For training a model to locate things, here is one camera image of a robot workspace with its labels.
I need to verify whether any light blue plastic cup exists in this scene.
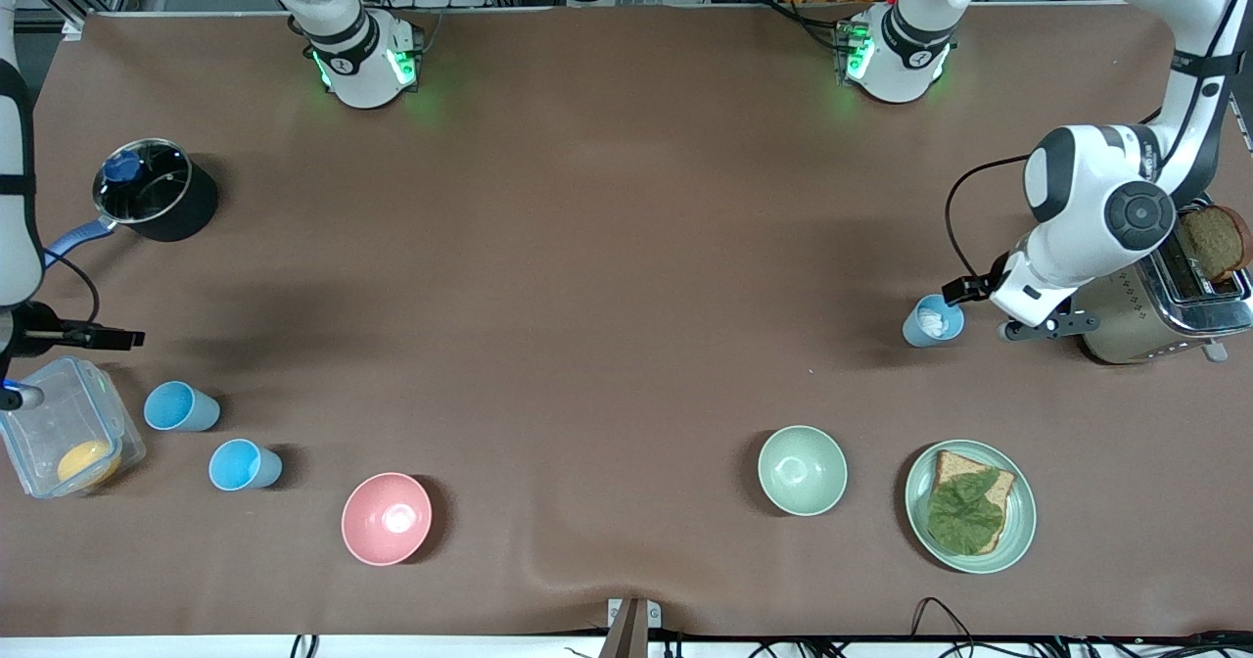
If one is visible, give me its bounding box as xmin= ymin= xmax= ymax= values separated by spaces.
xmin=902 ymin=294 xmax=966 ymax=350
xmin=143 ymin=381 xmax=222 ymax=434
xmin=208 ymin=439 xmax=284 ymax=493

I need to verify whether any clear plastic food container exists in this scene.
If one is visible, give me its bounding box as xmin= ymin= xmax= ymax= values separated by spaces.
xmin=0 ymin=355 xmax=149 ymax=500

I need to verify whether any silver beige toaster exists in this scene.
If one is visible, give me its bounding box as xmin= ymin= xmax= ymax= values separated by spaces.
xmin=1077 ymin=196 xmax=1253 ymax=366

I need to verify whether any yellow round fruit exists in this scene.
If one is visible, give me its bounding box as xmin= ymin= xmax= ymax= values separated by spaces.
xmin=56 ymin=439 xmax=124 ymax=489

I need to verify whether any light brown bread slice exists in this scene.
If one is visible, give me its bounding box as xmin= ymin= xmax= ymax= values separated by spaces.
xmin=928 ymin=449 xmax=1018 ymax=556

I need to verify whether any dark brown bread slice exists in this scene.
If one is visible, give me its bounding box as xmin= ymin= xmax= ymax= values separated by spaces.
xmin=1175 ymin=205 xmax=1253 ymax=285

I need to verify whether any pale green plate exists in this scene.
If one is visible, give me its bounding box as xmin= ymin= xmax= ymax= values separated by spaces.
xmin=904 ymin=440 xmax=1039 ymax=576

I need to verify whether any green lettuce leaf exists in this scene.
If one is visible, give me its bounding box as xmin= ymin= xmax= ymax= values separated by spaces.
xmin=925 ymin=468 xmax=1008 ymax=554

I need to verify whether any glass lid blue knob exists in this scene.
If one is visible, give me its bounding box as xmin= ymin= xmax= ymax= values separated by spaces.
xmin=92 ymin=137 xmax=193 ymax=227

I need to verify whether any pale green bowl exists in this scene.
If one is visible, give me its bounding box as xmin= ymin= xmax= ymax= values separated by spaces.
xmin=757 ymin=425 xmax=849 ymax=518

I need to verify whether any pink bowl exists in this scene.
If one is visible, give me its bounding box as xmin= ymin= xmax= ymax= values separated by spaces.
xmin=341 ymin=472 xmax=434 ymax=568

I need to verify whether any brown table cloth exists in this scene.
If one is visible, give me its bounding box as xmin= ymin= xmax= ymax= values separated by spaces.
xmin=0 ymin=2 xmax=1253 ymax=639

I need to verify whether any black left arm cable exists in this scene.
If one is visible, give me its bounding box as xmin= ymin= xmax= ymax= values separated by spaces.
xmin=943 ymin=0 xmax=1253 ymax=285

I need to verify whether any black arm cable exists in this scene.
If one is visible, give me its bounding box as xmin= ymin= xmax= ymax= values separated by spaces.
xmin=41 ymin=250 xmax=103 ymax=328
xmin=943 ymin=0 xmax=1253 ymax=285

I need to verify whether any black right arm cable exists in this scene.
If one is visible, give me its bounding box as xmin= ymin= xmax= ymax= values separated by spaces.
xmin=41 ymin=250 xmax=103 ymax=328

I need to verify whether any black saucepan blue handle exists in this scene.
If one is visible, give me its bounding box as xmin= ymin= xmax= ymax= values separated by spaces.
xmin=44 ymin=137 xmax=220 ymax=268

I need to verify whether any looped black cable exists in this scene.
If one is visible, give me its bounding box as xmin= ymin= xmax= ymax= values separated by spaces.
xmin=909 ymin=595 xmax=982 ymax=641

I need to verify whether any aluminium profile post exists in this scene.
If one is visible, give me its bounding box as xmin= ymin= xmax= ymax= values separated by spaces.
xmin=606 ymin=596 xmax=664 ymax=658

